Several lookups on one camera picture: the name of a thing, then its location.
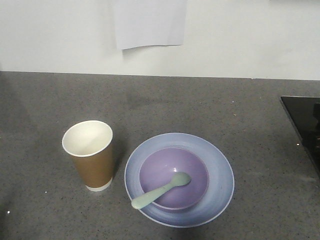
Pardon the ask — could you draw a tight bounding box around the purple plastic bowl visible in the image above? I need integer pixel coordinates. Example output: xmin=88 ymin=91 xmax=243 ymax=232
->
xmin=138 ymin=147 xmax=209 ymax=214

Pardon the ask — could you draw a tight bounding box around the pale green plastic spoon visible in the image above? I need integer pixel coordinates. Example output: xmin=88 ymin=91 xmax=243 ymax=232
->
xmin=131 ymin=172 xmax=192 ymax=210

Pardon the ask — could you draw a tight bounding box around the brown paper cup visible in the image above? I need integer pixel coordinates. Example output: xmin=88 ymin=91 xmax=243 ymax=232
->
xmin=61 ymin=120 xmax=115 ymax=192

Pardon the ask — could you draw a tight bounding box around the light blue plate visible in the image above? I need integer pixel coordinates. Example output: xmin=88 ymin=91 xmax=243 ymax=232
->
xmin=124 ymin=132 xmax=235 ymax=228

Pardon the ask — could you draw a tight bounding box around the black induction cooktop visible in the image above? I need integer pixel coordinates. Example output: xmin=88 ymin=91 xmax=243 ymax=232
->
xmin=280 ymin=95 xmax=320 ymax=175

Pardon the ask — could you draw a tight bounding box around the white paper sheet on wall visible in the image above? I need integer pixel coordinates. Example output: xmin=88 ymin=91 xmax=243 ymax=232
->
xmin=111 ymin=0 xmax=188 ymax=50

